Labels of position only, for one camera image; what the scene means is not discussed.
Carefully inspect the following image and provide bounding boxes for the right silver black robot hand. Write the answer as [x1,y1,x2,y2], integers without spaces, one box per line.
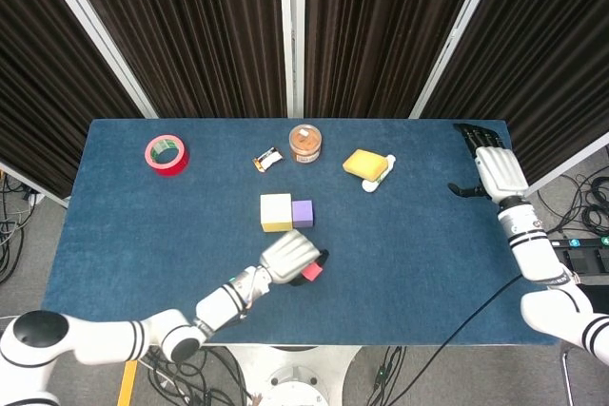
[446,123,530,203]

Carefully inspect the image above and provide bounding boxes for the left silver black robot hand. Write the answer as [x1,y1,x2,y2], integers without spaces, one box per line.
[256,228,332,289]

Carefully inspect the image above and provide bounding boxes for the medium purple foam cube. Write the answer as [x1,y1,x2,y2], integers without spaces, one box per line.
[290,200,316,229]

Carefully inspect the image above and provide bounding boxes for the white and yellow block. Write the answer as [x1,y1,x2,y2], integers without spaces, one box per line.
[259,193,294,234]

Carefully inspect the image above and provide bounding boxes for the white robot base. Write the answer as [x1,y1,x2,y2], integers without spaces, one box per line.
[227,344,365,406]

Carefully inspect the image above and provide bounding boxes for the small black white packet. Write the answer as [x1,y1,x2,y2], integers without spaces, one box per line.
[252,146,285,173]

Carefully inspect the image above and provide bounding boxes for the white glue bottle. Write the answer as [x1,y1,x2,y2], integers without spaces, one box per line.
[361,153,397,194]

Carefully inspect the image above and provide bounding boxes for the clear jar orange contents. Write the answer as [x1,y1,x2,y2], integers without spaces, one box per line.
[288,124,322,164]

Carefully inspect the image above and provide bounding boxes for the yellow green sponge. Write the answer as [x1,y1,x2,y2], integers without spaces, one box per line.
[342,148,389,181]

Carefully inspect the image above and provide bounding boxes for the black foot pedal box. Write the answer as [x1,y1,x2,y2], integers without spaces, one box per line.
[554,247,609,279]

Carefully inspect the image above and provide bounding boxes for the dark brown curtain panel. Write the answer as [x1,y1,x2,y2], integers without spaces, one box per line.
[0,0,147,201]
[303,0,491,120]
[59,0,289,120]
[418,0,609,188]

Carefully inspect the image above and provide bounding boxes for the red tape roll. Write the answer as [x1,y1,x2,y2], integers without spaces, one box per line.
[144,134,190,178]

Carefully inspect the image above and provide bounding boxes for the blue felt table cloth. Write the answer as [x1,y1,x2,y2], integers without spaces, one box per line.
[41,118,558,346]

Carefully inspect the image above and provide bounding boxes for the black trouser leg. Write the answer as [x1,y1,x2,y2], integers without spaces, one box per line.
[576,283,609,317]

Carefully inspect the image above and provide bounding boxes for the yellow floor tape strip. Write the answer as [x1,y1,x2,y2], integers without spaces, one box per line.
[116,360,140,406]

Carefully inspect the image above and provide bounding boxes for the white partition base rail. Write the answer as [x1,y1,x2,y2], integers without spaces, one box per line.
[522,132,609,198]
[0,161,72,210]

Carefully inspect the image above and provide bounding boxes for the black floor cable bundle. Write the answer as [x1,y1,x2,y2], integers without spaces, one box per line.
[0,172,42,283]
[537,146,609,241]
[370,344,411,398]
[142,344,253,406]

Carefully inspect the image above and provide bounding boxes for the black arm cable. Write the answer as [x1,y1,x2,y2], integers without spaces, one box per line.
[418,275,524,365]

